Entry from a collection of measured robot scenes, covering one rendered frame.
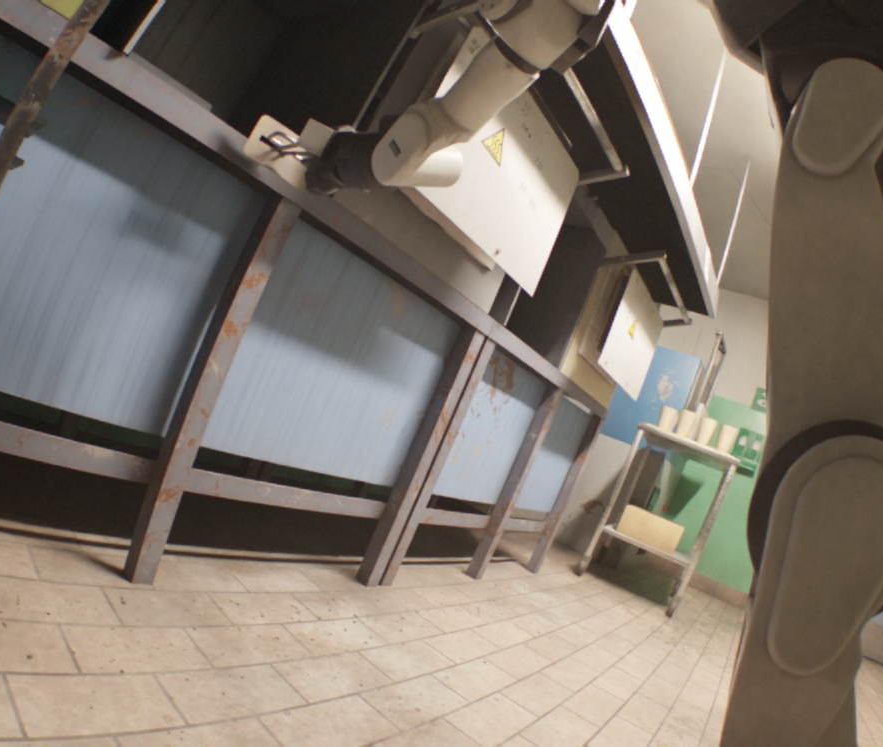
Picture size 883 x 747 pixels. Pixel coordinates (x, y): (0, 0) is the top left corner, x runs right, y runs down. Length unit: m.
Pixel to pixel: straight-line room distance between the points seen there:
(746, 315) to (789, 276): 4.59
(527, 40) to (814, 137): 0.33
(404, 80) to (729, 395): 4.08
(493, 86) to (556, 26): 0.10
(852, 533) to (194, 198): 1.00
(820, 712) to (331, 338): 1.13
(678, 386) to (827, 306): 3.45
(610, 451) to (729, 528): 1.36
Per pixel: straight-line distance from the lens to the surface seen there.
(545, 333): 2.08
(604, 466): 3.88
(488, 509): 3.15
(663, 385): 3.90
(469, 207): 1.21
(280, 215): 1.04
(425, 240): 1.30
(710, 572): 4.71
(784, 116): 0.55
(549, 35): 0.65
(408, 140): 0.70
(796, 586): 0.37
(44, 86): 0.67
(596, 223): 2.00
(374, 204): 1.18
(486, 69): 0.66
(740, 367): 4.89
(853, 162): 0.48
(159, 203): 1.00
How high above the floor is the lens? 0.57
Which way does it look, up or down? 3 degrees up
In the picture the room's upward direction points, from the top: 23 degrees clockwise
